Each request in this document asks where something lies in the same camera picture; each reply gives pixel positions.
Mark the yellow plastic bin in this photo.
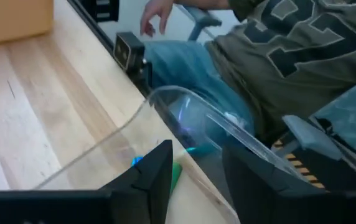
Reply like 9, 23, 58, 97
0, 0, 54, 47

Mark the clear plastic bin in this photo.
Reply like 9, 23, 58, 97
34, 85, 309, 224

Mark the grey chair armrest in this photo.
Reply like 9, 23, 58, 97
282, 114, 343, 161
177, 3, 223, 42

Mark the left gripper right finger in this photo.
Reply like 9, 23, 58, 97
223, 145, 356, 224

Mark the person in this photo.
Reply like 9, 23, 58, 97
140, 0, 356, 162

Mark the person's hand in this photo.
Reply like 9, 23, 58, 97
139, 0, 175, 37

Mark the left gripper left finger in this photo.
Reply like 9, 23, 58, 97
0, 139, 174, 224

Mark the green spatula clear handle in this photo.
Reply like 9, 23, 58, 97
169, 161, 184, 194

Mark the yellow black striped tape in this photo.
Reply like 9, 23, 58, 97
271, 139, 327, 190

